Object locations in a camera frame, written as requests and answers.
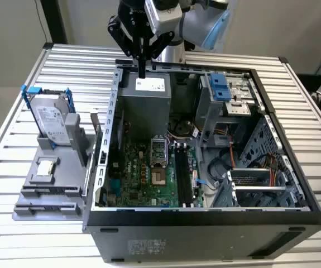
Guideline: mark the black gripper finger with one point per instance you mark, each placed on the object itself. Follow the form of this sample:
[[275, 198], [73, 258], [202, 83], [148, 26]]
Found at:
[[158, 46], [124, 42]]

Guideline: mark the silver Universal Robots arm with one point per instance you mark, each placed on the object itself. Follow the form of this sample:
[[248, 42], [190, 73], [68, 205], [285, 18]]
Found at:
[[193, 25]]

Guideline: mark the grey power supply unit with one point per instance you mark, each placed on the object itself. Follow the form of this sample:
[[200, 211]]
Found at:
[[146, 117]]

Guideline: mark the blue plastic drive clip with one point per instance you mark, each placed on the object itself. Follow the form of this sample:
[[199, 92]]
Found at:
[[219, 86]]

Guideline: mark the metal drive bay cage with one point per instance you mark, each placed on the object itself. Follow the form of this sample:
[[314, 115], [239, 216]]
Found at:
[[205, 111]]

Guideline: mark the blue disk carrier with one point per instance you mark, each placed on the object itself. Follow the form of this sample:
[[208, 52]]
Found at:
[[34, 90]]

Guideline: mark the silver hard disk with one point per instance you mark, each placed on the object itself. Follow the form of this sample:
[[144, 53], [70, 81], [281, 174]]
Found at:
[[48, 117]]

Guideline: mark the CPU socket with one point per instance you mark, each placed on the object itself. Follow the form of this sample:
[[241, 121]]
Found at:
[[159, 177]]

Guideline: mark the grey parts rack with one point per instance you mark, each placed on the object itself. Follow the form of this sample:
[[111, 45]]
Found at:
[[65, 173]]

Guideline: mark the silver CPU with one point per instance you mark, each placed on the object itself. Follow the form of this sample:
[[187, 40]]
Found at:
[[45, 168]]

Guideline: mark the green Dell motherboard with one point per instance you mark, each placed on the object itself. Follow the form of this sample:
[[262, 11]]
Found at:
[[160, 195]]

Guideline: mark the metal disk bay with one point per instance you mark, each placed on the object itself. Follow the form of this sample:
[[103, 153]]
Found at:
[[258, 188]]

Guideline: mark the black open PC case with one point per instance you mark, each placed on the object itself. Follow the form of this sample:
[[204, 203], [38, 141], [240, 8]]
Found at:
[[205, 237]]

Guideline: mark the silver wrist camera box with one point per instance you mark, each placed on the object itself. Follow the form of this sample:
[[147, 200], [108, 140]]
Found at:
[[165, 14]]

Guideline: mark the black metal post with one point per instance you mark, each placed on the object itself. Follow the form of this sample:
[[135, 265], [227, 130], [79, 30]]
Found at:
[[55, 22]]

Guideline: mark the silver bay bracket plate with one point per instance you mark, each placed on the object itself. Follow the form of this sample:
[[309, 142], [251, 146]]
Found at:
[[237, 109]]

